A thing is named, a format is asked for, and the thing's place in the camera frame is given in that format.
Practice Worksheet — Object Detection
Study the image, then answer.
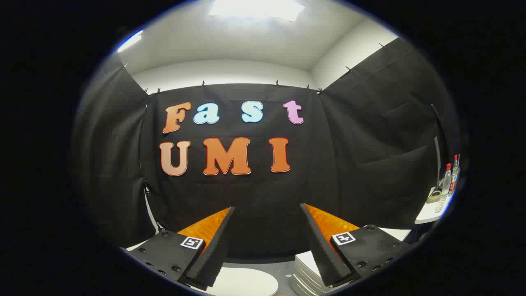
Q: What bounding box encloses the white side table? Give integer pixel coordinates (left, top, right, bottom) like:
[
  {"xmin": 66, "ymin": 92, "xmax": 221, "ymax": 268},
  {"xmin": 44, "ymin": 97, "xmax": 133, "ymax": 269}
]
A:
[{"xmin": 414, "ymin": 187, "xmax": 454, "ymax": 224}]

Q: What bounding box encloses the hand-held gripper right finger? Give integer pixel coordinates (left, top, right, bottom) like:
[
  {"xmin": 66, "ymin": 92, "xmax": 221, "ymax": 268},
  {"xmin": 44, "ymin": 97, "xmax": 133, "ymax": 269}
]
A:
[{"xmin": 300, "ymin": 203, "xmax": 411, "ymax": 287}]

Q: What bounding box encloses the black backdrop cloth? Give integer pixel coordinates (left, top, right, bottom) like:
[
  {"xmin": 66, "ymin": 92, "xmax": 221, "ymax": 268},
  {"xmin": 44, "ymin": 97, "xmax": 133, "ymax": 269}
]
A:
[{"xmin": 70, "ymin": 37, "xmax": 461, "ymax": 261}]

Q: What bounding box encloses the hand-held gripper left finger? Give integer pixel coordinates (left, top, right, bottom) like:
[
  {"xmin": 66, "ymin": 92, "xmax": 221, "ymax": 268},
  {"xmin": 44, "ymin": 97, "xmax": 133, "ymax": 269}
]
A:
[{"xmin": 119, "ymin": 206, "xmax": 236, "ymax": 290}]

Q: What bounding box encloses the white toilet lid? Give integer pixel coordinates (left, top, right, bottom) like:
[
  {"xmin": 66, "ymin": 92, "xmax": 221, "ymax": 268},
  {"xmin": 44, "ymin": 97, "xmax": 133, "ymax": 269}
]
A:
[{"xmin": 193, "ymin": 267, "xmax": 279, "ymax": 296}]

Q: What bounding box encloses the clear red-capped water bottle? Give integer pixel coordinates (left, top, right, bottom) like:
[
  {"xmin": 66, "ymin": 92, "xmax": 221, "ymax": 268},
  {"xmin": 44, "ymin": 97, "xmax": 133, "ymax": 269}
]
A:
[
  {"xmin": 436, "ymin": 163, "xmax": 452, "ymax": 213},
  {"xmin": 449, "ymin": 155, "xmax": 460, "ymax": 196}
]

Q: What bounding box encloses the large ceiling light panel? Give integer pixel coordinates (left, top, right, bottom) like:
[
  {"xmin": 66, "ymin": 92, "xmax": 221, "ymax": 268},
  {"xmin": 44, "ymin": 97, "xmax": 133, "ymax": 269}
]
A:
[{"xmin": 209, "ymin": 0, "xmax": 305, "ymax": 22}]

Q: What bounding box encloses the black curved stand pole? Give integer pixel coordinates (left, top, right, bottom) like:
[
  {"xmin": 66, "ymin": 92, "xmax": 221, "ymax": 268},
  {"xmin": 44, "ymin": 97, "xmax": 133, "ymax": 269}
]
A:
[{"xmin": 431, "ymin": 104, "xmax": 450, "ymax": 181}]

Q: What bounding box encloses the small ceiling light panel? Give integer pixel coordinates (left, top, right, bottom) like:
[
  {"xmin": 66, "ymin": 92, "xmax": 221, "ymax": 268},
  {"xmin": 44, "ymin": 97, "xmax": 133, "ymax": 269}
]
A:
[{"xmin": 117, "ymin": 30, "xmax": 143, "ymax": 53}]

